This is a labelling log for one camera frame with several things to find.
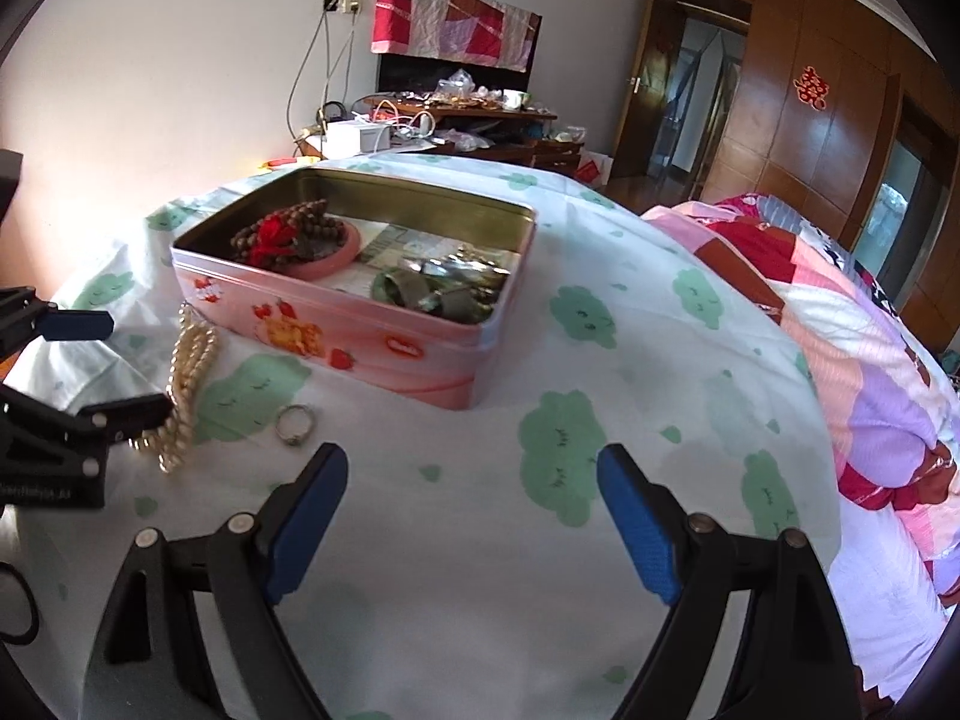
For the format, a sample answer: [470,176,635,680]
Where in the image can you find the green jade bangle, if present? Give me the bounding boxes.
[373,268,497,325]

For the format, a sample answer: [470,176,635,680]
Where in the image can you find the wooden television stand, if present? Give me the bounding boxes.
[300,94,586,170]

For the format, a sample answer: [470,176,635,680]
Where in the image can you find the pink tin box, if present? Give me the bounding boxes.
[171,167,539,411]

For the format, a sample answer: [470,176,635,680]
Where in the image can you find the wooden door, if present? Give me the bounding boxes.
[615,0,751,190]

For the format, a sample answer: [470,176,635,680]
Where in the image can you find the wooden wardrobe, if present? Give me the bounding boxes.
[645,0,960,353]

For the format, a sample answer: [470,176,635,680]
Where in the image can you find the pink tape roll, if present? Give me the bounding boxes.
[285,221,365,283]

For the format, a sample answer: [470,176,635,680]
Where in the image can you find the pearl necklace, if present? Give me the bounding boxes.
[131,302,221,475]

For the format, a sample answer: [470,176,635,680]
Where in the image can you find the black television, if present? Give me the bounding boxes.
[377,52,535,110]

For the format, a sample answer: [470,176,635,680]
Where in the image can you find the red knot tassel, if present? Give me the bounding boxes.
[251,214,302,268]

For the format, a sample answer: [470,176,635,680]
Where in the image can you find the pink patchwork quilt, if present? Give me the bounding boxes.
[641,193,960,608]

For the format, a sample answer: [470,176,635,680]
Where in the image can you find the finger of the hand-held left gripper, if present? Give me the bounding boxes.
[0,286,115,357]
[0,382,175,467]

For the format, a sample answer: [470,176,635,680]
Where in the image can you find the white box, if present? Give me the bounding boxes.
[326,120,391,158]

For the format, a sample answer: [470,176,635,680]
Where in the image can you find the white cloud print bedsheet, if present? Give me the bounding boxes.
[0,154,845,720]

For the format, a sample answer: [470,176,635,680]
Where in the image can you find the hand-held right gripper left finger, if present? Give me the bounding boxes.
[81,441,350,720]

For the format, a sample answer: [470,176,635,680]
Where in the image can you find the silver ring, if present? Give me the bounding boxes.
[274,403,316,448]

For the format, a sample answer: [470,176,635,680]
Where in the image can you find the brown bead bracelet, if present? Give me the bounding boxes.
[231,199,347,269]

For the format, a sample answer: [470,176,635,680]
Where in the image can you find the red paper decoration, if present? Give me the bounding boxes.
[795,65,832,110]

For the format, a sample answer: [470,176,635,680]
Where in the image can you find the metal watch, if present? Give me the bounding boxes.
[403,251,511,295]

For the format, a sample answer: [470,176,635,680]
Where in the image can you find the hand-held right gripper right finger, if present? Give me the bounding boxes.
[598,442,860,720]

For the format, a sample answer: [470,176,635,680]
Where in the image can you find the red patchwork cloth cover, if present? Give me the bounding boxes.
[371,0,542,74]

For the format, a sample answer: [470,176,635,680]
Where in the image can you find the black cable loop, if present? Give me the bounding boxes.
[0,562,40,646]

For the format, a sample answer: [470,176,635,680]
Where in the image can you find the paper cards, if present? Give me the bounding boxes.
[352,221,452,272]

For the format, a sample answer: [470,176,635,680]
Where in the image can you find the hanging cables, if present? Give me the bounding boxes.
[289,11,358,140]

